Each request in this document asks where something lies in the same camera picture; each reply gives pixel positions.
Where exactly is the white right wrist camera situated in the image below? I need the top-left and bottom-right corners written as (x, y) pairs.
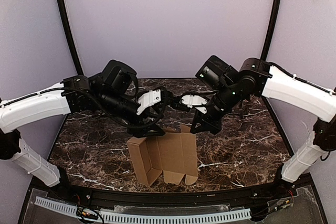
top-left (170, 94), bottom-right (208, 114)

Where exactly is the brown cardboard box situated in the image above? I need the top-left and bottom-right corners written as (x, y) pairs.
top-left (127, 125), bottom-right (198, 186)

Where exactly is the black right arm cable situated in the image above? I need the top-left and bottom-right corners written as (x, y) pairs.
top-left (230, 100), bottom-right (253, 120)

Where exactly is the black right frame post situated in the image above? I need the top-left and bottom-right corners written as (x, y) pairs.
top-left (260, 0), bottom-right (281, 60)

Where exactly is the black front table rail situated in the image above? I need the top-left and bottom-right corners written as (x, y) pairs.
top-left (31, 175), bottom-right (300, 209)

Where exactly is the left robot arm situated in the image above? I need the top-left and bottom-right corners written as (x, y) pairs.
top-left (1, 60), bottom-right (169, 188)

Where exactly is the white slotted cable duct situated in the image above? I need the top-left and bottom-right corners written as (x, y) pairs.
top-left (34, 196), bottom-right (251, 223)

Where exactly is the black frame post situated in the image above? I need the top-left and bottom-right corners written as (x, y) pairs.
top-left (260, 0), bottom-right (281, 60)
top-left (57, 0), bottom-right (84, 75)

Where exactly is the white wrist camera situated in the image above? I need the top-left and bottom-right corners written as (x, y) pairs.
top-left (170, 94), bottom-right (208, 114)
top-left (136, 89), bottom-right (161, 115)

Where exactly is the black left frame post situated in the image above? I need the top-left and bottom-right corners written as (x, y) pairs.
top-left (57, 0), bottom-right (84, 75)

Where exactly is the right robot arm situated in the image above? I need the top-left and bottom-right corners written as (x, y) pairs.
top-left (181, 56), bottom-right (335, 184)

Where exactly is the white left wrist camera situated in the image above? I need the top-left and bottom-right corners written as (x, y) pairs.
top-left (136, 89), bottom-right (161, 115)

